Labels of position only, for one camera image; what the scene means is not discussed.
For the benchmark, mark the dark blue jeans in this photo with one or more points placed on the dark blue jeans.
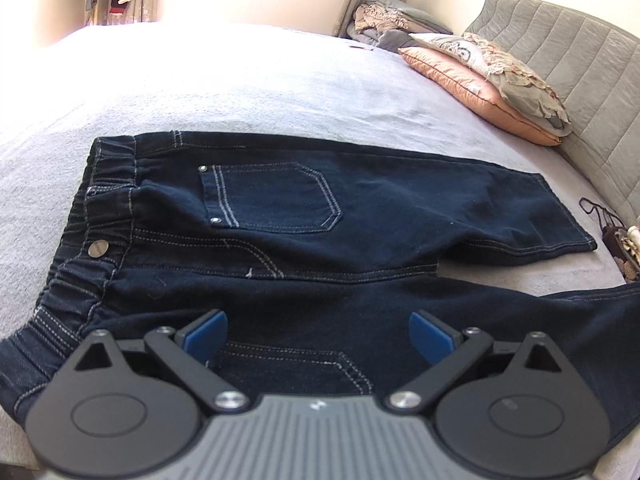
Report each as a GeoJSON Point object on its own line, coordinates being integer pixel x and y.
{"type": "Point", "coordinates": [300, 260]}

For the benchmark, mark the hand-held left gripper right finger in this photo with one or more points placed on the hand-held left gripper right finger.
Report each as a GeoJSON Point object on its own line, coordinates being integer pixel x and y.
{"type": "Point", "coordinates": [430, 335]}

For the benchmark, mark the small dark red object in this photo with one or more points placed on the small dark red object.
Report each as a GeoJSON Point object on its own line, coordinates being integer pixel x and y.
{"type": "Point", "coordinates": [362, 47]}

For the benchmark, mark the grey quilted headboard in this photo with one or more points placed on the grey quilted headboard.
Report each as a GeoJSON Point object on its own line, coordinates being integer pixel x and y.
{"type": "Point", "coordinates": [575, 60]}

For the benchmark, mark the brown cream ruffled garment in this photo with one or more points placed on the brown cream ruffled garment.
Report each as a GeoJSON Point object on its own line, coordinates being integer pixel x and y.
{"type": "Point", "coordinates": [631, 255]}

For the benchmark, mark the grey ruffled pillow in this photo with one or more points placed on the grey ruffled pillow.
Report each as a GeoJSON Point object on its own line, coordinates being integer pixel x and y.
{"type": "Point", "coordinates": [500, 80]}

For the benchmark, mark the pink pillow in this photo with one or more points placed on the pink pillow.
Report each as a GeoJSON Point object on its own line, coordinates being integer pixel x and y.
{"type": "Point", "coordinates": [450, 75]}

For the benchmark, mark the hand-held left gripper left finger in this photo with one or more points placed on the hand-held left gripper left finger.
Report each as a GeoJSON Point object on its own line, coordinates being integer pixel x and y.
{"type": "Point", "coordinates": [205, 335]}

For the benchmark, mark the grey bedspread bed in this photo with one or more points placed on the grey bedspread bed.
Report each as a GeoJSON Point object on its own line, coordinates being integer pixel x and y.
{"type": "Point", "coordinates": [250, 85]}

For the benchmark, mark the dark brown garment beige patch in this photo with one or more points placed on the dark brown garment beige patch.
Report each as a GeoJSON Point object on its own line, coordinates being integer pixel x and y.
{"type": "Point", "coordinates": [612, 240]}

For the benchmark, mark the folded grey bedding pile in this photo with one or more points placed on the folded grey bedding pile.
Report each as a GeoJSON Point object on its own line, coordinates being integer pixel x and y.
{"type": "Point", "coordinates": [385, 20]}

